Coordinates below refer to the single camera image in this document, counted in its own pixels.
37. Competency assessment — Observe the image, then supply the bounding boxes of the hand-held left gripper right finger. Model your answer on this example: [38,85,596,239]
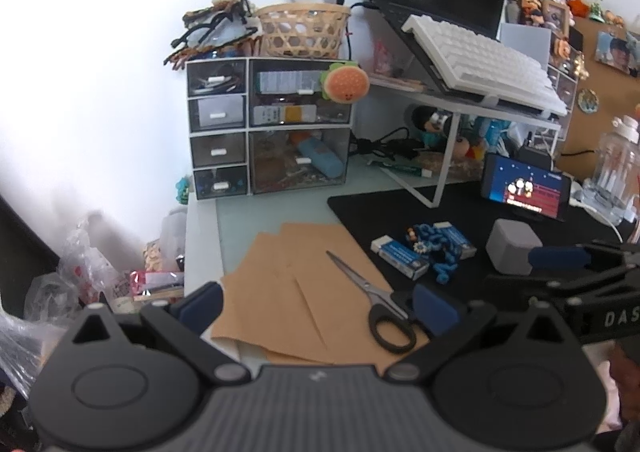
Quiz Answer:
[386,283,567,383]

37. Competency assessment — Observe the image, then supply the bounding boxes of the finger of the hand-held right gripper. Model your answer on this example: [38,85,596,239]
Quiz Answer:
[484,269,640,306]
[528,240,640,273]

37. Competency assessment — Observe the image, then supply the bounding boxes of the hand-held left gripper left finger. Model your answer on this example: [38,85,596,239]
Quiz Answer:
[69,282,252,388]

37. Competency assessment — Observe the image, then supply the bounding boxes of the large clear drawer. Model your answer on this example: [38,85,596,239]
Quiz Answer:
[248,128,350,195]

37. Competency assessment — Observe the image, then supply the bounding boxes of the small clear drawer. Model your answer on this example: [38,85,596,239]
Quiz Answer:
[188,60,248,96]
[193,167,249,199]
[190,132,248,168]
[188,96,247,131]

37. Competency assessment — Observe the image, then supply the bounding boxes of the white drawer organizer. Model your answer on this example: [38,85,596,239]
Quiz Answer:
[186,56,355,201]

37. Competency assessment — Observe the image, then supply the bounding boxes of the clear drawer with yellow label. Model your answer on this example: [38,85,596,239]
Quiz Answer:
[250,100,353,129]

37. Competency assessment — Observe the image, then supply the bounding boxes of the clear drawer with white cards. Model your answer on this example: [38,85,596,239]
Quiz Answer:
[250,58,351,96]

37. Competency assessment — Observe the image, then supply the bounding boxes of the pink box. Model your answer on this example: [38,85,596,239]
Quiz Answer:
[129,270,185,303]

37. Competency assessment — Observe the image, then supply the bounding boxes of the grey cube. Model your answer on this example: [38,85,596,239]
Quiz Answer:
[485,218,543,277]

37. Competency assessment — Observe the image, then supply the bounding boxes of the blue sleeved eraser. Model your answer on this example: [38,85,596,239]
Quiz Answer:
[370,235,430,281]
[434,220,477,261]

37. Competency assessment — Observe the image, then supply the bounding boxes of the smartphone with lit screen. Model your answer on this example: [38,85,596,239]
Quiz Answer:
[480,153,573,223]

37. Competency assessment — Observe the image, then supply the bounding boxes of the black desk mat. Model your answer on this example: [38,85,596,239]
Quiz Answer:
[327,181,640,348]

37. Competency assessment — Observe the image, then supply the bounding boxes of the brown paper sheets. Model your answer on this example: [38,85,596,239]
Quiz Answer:
[209,222,432,366]

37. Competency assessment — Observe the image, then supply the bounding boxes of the clear water bottle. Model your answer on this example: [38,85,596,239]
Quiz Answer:
[581,116,640,225]

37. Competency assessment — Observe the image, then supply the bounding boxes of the cork board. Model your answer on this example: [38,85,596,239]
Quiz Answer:
[555,14,640,183]

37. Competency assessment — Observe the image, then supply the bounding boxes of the white metal laptop stand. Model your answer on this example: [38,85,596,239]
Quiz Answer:
[367,76,564,209]

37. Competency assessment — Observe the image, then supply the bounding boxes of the clear plastic bags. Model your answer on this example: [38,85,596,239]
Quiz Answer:
[0,216,132,368]

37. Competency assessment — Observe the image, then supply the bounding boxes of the cartoon boy figure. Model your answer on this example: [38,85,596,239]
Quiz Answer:
[460,133,487,161]

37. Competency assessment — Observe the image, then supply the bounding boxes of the granola snack packet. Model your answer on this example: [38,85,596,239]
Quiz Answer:
[419,151,482,179]

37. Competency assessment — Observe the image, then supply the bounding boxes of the green toothpaste tube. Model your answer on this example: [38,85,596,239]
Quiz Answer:
[368,157,434,178]

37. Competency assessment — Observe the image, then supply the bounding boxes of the white keyboard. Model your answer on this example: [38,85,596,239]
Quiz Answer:
[402,14,569,118]

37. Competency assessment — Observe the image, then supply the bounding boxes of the printed photo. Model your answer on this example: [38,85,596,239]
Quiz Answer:
[594,30,640,78]

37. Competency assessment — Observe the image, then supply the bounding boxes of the burger plush toy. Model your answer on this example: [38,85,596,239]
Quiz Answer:
[320,62,370,104]

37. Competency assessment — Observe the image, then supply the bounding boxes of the pink snack bag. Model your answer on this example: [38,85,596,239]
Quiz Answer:
[374,38,402,75]

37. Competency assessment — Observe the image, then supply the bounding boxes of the pile of eyeglasses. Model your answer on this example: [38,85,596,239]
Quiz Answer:
[162,0,262,70]

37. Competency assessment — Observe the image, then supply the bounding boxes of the woven wicker basket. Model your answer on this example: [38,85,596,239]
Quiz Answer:
[256,2,352,60]

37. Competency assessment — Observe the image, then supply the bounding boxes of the black handled scissors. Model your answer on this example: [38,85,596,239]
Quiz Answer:
[326,250,418,355]

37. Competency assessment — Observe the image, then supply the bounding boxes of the blue beaded flower keychain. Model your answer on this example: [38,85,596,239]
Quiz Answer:
[407,223,459,285]

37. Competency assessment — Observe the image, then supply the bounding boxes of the black cable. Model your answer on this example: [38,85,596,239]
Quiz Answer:
[349,126,427,159]

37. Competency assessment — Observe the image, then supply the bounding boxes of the wooden photo frame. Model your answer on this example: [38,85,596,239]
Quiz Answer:
[542,0,571,40]

